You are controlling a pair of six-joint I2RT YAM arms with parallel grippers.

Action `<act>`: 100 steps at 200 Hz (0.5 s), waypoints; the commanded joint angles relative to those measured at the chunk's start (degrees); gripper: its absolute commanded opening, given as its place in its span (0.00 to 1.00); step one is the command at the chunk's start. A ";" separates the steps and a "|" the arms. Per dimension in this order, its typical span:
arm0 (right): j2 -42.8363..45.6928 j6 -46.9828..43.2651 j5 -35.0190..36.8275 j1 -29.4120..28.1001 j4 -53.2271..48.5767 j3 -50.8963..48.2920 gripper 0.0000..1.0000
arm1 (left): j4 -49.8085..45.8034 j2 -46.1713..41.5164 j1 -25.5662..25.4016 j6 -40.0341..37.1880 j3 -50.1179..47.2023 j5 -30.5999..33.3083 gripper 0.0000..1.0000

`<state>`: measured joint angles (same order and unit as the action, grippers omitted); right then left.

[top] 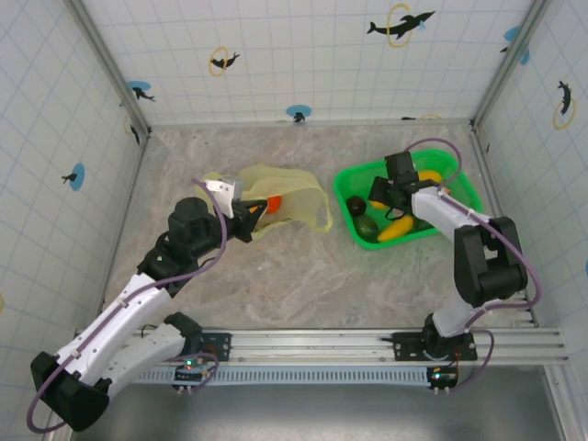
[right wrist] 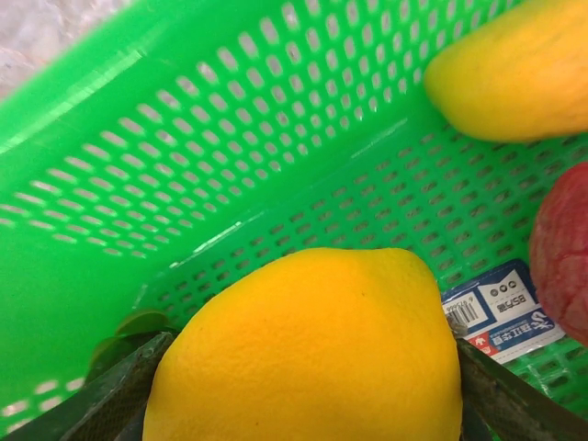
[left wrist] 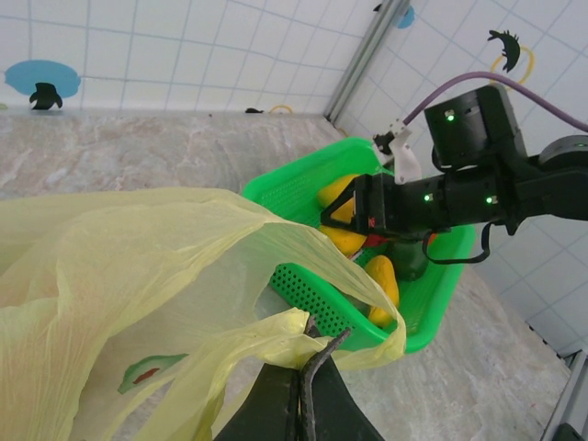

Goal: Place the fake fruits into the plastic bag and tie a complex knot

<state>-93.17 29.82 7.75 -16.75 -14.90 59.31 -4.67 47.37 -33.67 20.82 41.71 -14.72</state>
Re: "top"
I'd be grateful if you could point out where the blue circle diver sticker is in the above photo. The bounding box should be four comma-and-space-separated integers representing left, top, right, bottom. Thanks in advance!
62, 163, 87, 192

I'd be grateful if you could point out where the green plastic basket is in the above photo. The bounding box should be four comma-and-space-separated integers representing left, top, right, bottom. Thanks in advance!
333, 148, 484, 251

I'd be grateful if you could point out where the yellow translucent plastic bag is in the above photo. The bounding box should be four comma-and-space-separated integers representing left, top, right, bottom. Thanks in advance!
201, 164, 334, 240

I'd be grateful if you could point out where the blue whale sticker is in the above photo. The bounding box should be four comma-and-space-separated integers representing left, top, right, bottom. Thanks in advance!
500, 25, 532, 65

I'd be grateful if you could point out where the aluminium frame post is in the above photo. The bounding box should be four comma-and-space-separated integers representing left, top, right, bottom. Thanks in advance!
469, 0, 550, 132
67, 0, 153, 137

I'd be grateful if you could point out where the tall orca ring sticker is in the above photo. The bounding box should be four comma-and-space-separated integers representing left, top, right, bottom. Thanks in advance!
552, 80, 578, 130

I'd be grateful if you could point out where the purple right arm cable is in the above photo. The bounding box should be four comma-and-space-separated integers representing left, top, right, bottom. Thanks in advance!
403, 136, 543, 391

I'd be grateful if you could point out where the small orca ring sticker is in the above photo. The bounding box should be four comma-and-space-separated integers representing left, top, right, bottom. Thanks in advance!
209, 45, 242, 77

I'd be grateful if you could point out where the yellow fake banana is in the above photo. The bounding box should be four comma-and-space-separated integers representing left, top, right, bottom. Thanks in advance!
377, 215, 414, 243

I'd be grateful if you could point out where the right circuit board with leds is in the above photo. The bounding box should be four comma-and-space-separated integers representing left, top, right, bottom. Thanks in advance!
426, 365, 459, 395

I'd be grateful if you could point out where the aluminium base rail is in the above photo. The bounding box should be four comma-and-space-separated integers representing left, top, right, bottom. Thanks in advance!
75, 326, 569, 368

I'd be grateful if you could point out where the white slotted cable duct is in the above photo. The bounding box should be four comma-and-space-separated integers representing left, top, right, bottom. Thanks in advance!
132, 366, 433, 387

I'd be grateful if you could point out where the left circuit board with leds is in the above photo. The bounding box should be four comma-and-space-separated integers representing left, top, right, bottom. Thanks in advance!
173, 356, 218, 392

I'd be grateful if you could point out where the large dolphin ring sticker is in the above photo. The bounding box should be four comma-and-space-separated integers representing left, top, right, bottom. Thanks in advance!
366, 3, 436, 50

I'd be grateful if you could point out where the blue circle seal sticker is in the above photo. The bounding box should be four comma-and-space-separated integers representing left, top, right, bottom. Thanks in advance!
285, 104, 312, 124

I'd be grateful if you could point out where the circuit board with leds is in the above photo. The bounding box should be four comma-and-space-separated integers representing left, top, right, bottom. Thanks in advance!
426, 365, 459, 395
173, 356, 218, 392

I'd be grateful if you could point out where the blue circle shark sticker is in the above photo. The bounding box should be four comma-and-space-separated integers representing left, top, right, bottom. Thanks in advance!
126, 80, 156, 103

